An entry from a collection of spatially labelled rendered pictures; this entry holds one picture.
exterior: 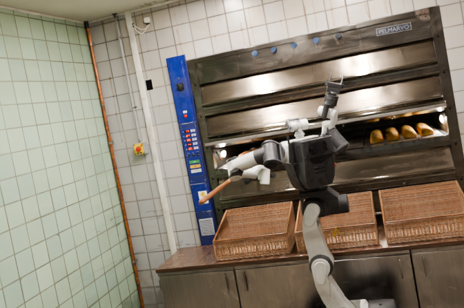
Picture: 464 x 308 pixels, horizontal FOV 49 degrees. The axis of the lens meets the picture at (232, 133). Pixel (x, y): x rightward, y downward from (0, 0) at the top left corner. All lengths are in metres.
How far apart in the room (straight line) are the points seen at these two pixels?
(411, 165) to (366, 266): 0.86
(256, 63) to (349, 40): 0.72
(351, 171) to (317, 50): 0.96
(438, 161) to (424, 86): 0.56
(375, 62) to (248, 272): 1.78
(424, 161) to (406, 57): 0.77
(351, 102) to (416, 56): 0.56
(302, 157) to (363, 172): 1.12
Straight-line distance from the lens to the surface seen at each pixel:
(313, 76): 3.98
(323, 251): 3.23
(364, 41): 3.99
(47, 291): 3.73
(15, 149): 3.58
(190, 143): 4.21
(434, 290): 3.69
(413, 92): 3.97
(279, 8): 4.06
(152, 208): 4.48
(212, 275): 3.85
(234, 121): 4.12
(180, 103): 4.22
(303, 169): 2.99
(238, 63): 4.11
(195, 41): 4.21
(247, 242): 3.74
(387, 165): 4.02
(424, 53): 3.98
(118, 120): 4.49
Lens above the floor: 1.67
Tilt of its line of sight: 3 degrees down
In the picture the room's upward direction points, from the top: 11 degrees counter-clockwise
